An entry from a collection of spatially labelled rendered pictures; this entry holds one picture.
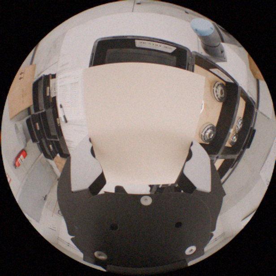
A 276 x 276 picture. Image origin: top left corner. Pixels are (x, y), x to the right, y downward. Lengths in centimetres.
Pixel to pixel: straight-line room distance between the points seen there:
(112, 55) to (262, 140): 353
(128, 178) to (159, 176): 5
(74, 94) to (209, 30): 74
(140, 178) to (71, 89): 60
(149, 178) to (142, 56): 38
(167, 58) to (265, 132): 330
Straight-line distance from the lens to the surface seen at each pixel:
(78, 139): 73
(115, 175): 15
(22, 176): 287
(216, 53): 60
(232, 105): 53
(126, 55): 40
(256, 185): 364
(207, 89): 48
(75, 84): 63
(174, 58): 42
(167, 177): 16
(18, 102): 253
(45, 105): 113
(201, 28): 47
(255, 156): 354
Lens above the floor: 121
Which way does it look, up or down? 60 degrees down
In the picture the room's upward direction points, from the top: 180 degrees counter-clockwise
